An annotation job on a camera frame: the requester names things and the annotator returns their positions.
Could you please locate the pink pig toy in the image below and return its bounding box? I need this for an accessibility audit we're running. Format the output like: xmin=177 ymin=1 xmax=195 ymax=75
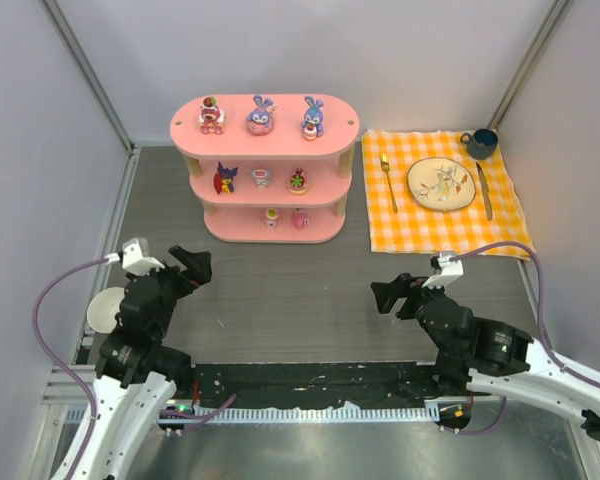
xmin=291 ymin=208 xmax=309 ymax=230

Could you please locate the gold fork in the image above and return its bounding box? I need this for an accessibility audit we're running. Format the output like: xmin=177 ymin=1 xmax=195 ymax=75
xmin=380 ymin=153 xmax=398 ymax=213

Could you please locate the purple bunny with cake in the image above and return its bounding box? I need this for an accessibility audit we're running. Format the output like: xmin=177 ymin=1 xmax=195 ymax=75
xmin=301 ymin=95 xmax=324 ymax=141

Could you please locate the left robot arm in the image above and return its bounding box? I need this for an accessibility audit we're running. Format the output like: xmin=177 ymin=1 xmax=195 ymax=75
xmin=54 ymin=238 xmax=212 ymax=479

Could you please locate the white ceramic bowl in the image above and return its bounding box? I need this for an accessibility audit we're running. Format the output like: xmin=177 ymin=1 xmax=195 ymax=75
xmin=86 ymin=287 xmax=125 ymax=334

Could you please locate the purple cable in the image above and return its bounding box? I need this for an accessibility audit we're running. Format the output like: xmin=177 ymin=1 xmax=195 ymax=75
xmin=32 ymin=257 xmax=124 ymax=480
xmin=452 ymin=241 xmax=600 ymax=435

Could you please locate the white slotted cable duct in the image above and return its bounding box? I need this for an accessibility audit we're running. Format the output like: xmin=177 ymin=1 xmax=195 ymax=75
xmin=67 ymin=402 xmax=440 ymax=425

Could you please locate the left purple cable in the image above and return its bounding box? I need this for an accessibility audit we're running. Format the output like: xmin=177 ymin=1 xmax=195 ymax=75
xmin=32 ymin=257 xmax=124 ymax=480

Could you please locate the white pink toy middle shelf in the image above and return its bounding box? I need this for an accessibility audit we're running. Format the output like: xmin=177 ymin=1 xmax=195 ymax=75
xmin=250 ymin=168 xmax=272 ymax=189

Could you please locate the pink bear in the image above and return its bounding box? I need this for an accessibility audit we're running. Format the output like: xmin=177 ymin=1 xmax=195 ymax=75
xmin=287 ymin=168 xmax=308 ymax=195
xmin=198 ymin=96 xmax=226 ymax=135

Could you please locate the dark blue ceramic mug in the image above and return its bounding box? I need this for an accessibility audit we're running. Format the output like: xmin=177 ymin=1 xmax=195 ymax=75
xmin=460 ymin=129 xmax=499 ymax=160

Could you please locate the red yellow bird toy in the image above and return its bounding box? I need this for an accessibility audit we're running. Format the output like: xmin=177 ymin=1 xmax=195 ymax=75
xmin=213 ymin=162 xmax=239 ymax=195

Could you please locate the pink three-tier wooden shelf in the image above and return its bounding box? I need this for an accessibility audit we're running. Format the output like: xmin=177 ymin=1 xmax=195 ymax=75
xmin=170 ymin=94 xmax=360 ymax=244

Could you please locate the gold knife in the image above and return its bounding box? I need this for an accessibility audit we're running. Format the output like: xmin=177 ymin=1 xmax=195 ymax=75
xmin=476 ymin=162 xmax=493 ymax=221

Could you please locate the cream decorated ceramic plate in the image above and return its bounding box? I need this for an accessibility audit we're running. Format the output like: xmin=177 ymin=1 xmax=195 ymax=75
xmin=406 ymin=157 xmax=476 ymax=212

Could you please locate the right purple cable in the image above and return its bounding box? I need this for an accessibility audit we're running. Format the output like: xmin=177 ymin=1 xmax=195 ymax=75
xmin=452 ymin=241 xmax=600 ymax=435

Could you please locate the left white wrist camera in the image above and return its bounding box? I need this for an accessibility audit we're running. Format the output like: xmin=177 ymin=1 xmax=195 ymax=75
xmin=105 ymin=237 xmax=166 ymax=277

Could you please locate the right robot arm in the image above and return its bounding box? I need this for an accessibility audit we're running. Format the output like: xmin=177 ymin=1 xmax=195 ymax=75
xmin=371 ymin=272 xmax=600 ymax=442

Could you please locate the pink toy with yellow hat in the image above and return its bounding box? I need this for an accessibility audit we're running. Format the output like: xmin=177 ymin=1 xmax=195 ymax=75
xmin=264 ymin=208 xmax=279 ymax=228

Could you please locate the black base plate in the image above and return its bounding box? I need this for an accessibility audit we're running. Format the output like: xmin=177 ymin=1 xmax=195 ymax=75
xmin=176 ymin=361 xmax=469 ymax=410

